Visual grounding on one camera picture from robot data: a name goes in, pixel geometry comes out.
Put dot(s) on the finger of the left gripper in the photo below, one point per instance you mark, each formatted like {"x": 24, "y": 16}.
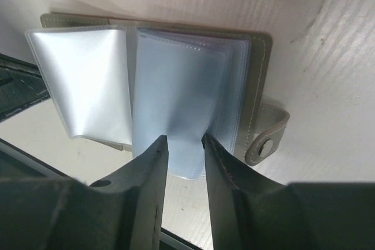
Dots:
{"x": 22, "y": 86}

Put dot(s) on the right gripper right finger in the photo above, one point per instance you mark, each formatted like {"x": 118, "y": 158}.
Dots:
{"x": 251, "y": 211}

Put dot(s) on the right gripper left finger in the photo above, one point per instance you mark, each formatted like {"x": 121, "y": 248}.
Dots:
{"x": 88, "y": 212}

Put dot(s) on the grey leather card holder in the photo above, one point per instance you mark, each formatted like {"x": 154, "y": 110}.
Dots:
{"x": 125, "y": 82}

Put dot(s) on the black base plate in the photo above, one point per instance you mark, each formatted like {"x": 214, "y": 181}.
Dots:
{"x": 44, "y": 162}

